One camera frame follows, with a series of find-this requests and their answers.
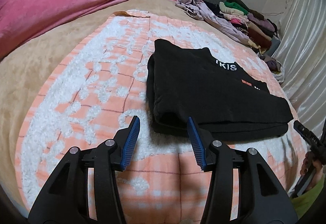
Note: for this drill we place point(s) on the bag of dark clothes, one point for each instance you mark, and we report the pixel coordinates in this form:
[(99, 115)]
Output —
[(274, 66)]

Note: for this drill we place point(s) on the beige bed sheet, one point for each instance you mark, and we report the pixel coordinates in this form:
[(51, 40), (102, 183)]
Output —
[(24, 71)]

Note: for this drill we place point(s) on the lilac crumpled garment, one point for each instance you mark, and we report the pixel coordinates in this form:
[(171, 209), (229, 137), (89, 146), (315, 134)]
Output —
[(198, 10)]

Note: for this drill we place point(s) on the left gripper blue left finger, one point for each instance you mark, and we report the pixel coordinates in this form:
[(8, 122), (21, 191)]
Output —
[(126, 140)]

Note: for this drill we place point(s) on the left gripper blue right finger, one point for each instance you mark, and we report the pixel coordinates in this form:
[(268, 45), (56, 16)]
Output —
[(200, 140)]

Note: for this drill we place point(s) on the stack of folded clothes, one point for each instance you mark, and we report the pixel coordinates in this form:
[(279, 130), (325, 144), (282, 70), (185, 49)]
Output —
[(262, 31)]

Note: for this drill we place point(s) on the orange white plaid blanket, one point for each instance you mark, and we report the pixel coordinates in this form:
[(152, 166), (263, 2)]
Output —
[(97, 89)]

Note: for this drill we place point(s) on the black printed t-shirt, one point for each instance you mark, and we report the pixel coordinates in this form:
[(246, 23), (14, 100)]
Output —
[(220, 97)]

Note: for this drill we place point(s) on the white satin curtain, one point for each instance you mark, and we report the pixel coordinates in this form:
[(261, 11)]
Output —
[(301, 25)]

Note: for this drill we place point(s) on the green sleeve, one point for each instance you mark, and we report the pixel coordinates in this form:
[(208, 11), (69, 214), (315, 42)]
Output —
[(304, 202)]

